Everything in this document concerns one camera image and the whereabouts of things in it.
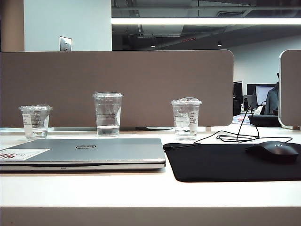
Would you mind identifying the medium clear plastic cup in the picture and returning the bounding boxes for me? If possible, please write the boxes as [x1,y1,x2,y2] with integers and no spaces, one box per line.
[170,97,202,141]

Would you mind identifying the tall clear plastic cup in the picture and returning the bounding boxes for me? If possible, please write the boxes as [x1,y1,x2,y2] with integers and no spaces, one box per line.
[92,92,124,137]

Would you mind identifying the grey Dell laptop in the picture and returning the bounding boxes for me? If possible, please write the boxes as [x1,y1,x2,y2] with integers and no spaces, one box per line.
[0,138,166,172]

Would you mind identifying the short clear plastic cup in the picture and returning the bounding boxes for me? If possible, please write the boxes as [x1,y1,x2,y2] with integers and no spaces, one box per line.
[18,104,53,139]

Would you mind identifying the wide brown desk divider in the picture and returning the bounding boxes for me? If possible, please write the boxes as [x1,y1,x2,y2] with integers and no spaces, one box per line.
[0,49,235,128]

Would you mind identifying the black mouse pad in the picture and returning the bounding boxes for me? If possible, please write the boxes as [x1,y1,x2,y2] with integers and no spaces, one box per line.
[162,142,301,183]

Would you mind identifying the dark computer monitor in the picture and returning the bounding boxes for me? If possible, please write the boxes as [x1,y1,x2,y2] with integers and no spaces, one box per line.
[233,81,243,116]

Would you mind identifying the printed papers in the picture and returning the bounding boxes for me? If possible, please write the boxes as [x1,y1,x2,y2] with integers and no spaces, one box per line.
[232,114,250,125]

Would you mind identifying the white ceiling light strip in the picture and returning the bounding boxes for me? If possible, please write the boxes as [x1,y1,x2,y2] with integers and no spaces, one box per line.
[111,17,301,25]

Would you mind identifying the lit computer monitor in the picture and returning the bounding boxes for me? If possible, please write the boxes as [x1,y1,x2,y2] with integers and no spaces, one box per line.
[246,83,278,106]

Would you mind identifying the black oval pouch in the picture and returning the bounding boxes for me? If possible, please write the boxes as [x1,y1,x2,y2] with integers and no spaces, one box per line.
[248,114,281,128]

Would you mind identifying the person in grey jacket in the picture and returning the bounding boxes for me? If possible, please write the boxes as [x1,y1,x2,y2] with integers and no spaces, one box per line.
[265,73,280,116]

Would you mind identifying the black computer mouse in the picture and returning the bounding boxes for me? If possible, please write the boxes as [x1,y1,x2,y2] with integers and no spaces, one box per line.
[245,140,300,162]

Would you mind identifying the brown divider with white edge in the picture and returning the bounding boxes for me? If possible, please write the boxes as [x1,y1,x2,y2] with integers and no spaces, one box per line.
[278,49,301,130]

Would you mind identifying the thin black mouse cable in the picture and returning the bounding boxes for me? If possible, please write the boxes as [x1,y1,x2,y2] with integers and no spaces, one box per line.
[163,108,294,149]

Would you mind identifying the metal wall plate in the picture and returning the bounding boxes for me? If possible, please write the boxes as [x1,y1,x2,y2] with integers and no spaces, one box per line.
[59,36,73,51]

